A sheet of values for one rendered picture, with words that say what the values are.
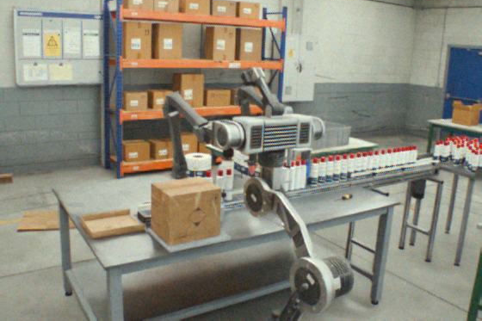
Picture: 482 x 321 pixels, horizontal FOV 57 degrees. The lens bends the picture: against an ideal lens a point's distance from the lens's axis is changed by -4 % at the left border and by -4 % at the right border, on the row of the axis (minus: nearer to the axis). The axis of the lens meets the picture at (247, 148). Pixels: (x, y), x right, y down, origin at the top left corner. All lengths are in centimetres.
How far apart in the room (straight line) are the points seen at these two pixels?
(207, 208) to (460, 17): 906
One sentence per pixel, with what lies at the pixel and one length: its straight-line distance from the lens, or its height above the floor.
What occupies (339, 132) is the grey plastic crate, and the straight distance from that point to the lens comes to 518.
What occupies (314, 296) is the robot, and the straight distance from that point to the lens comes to 201.
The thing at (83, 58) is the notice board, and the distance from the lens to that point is 684.
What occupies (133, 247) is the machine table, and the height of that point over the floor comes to 83.
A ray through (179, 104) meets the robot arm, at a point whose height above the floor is 154.
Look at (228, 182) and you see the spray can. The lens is 293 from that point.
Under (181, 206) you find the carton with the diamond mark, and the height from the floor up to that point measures 105.
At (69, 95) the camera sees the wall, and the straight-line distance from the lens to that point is 696.
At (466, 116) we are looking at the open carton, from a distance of 820.
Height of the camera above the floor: 186
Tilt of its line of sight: 13 degrees down
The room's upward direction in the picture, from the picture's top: 3 degrees clockwise
